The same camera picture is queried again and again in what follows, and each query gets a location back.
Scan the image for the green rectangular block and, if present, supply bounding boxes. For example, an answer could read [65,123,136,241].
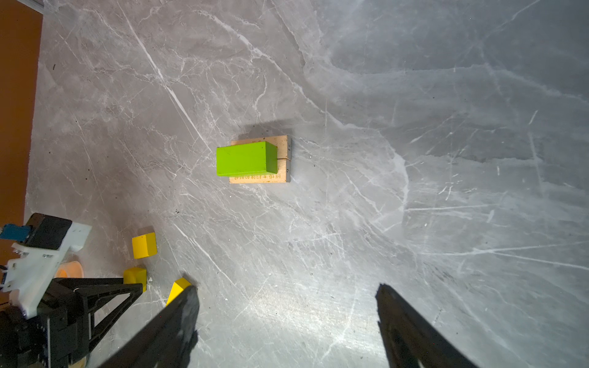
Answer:
[216,141,279,177]

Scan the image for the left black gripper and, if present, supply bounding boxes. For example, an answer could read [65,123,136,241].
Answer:
[0,277,201,368]

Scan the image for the small orange cup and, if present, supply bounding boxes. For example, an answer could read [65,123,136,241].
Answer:
[55,261,84,278]

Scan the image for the yellow long block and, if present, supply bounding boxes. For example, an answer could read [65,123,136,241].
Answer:
[166,278,192,305]

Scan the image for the natural wood block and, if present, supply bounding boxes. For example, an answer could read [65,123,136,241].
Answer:
[229,159,291,184]
[231,135,291,159]

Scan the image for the small yellow cube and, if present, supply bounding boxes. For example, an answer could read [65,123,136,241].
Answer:
[124,267,147,292]
[132,232,158,259]

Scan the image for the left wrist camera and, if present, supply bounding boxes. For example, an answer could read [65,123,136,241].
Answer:
[1,213,92,320]

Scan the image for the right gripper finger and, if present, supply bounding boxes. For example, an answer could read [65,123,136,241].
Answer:
[376,284,475,367]

